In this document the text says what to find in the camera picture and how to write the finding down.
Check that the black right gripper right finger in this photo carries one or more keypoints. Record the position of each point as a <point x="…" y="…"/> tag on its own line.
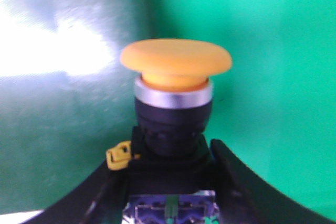
<point x="244" y="197"/>

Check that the yellow mushroom push button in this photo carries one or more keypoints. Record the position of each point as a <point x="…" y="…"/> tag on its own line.
<point x="170" y="168"/>

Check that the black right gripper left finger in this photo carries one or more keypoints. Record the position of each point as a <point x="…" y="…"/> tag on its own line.
<point x="100" y="198"/>

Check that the green conveyor belt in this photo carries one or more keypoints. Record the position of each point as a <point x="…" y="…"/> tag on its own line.
<point x="65" y="97"/>

